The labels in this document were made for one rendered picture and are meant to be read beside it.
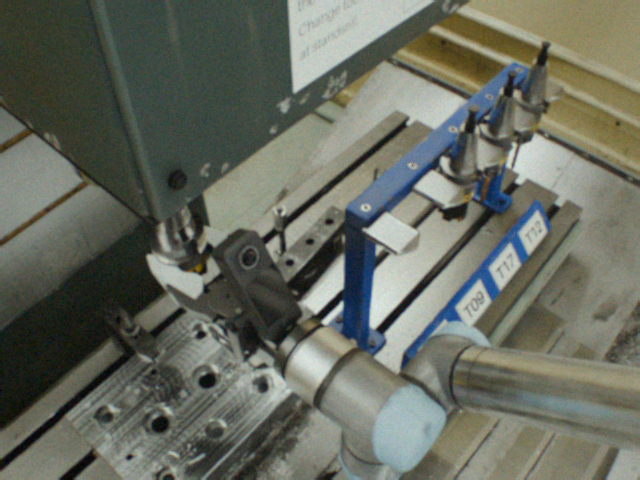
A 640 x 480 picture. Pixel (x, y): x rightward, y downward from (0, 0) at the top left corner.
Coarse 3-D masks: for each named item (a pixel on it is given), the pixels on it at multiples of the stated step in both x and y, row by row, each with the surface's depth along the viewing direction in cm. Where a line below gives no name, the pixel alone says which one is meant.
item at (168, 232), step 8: (184, 208) 65; (176, 216) 64; (184, 216) 65; (160, 224) 64; (168, 224) 64; (176, 224) 64; (184, 224) 65; (192, 224) 67; (160, 232) 65; (168, 232) 65; (176, 232) 65; (184, 232) 66; (192, 232) 67; (160, 240) 66; (168, 240) 66; (176, 240) 66; (184, 240) 66
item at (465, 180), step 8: (480, 160) 90; (440, 168) 91; (448, 168) 89; (480, 168) 89; (448, 176) 89; (456, 176) 88; (464, 176) 88; (472, 176) 88; (480, 176) 90; (464, 184) 89; (472, 184) 90
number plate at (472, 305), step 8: (480, 280) 110; (472, 288) 109; (480, 288) 110; (464, 296) 108; (472, 296) 108; (480, 296) 110; (464, 304) 107; (472, 304) 108; (480, 304) 110; (488, 304) 111; (464, 312) 107; (472, 312) 108; (480, 312) 110; (464, 320) 107; (472, 320) 108
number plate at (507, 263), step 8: (512, 248) 115; (504, 256) 114; (512, 256) 115; (496, 264) 112; (504, 264) 114; (512, 264) 115; (520, 264) 116; (496, 272) 112; (504, 272) 114; (512, 272) 115; (496, 280) 112; (504, 280) 114
